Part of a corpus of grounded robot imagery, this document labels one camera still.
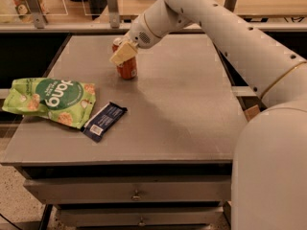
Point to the green dang chips bag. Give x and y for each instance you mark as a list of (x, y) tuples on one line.
[(67, 102)]

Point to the middle metal bracket post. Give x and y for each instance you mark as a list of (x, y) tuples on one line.
[(113, 13)]

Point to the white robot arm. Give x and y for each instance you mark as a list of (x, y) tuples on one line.
[(269, 173)]

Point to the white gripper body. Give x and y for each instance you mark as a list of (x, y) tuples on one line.
[(139, 33)]

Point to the lower grey drawer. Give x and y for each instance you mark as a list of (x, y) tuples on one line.
[(140, 216)]

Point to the grey drawer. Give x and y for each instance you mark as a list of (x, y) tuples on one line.
[(140, 216), (81, 190)]

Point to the blue rxbar blueberry wrapper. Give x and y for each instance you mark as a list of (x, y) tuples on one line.
[(96, 127)]

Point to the cardboard box of snacks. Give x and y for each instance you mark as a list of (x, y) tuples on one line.
[(250, 113)]

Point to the orange coke can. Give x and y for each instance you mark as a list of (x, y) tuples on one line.
[(128, 69)]

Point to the left metal bracket post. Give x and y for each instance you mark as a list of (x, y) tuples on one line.
[(38, 16)]

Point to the upper grey drawer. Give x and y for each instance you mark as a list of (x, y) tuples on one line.
[(81, 190)]

